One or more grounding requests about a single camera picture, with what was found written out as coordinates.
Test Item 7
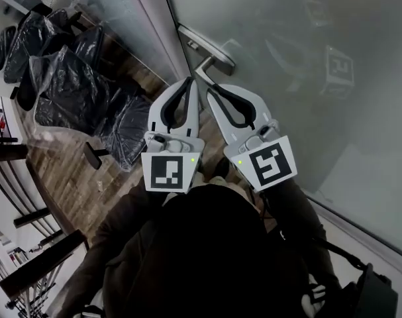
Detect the black wire shelf rack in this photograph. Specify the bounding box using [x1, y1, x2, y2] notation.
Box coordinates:
[0, 93, 20, 145]

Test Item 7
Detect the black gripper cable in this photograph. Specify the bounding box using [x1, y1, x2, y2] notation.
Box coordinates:
[258, 190, 273, 227]

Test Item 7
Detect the black shoulder bag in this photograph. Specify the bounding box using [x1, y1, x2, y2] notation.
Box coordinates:
[336, 262, 401, 318]

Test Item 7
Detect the person's black jacket torso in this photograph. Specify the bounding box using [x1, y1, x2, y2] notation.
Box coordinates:
[103, 183, 314, 318]

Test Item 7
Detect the black plastic-wrapped office chair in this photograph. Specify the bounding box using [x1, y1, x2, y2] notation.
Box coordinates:
[9, 44, 122, 136]
[68, 11, 105, 73]
[3, 2, 72, 85]
[0, 25, 18, 72]
[83, 94, 152, 172]

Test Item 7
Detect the frosted glass partition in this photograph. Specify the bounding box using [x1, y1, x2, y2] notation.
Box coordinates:
[0, 0, 192, 87]

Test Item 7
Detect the person's left forearm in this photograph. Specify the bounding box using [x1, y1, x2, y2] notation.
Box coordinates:
[54, 180, 165, 318]

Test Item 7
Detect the person's right forearm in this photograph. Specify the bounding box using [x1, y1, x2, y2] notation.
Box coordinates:
[262, 176, 342, 297]

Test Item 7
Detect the black metal stair railing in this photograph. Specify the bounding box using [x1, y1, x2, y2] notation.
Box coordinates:
[0, 136, 90, 318]

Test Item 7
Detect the metal door lever handle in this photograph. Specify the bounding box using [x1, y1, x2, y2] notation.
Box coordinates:
[176, 24, 236, 83]

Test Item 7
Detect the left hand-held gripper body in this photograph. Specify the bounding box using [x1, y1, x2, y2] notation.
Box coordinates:
[140, 130, 204, 195]

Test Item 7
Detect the person's black shoe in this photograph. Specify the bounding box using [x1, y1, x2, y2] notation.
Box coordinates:
[212, 156, 231, 179]

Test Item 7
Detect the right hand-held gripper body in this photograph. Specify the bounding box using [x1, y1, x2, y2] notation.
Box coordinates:
[223, 120, 298, 193]

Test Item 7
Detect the frosted glass door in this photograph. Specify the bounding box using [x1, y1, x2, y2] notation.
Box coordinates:
[160, 0, 402, 268]

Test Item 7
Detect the black bag strap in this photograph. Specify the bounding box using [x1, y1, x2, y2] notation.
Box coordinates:
[306, 233, 370, 272]

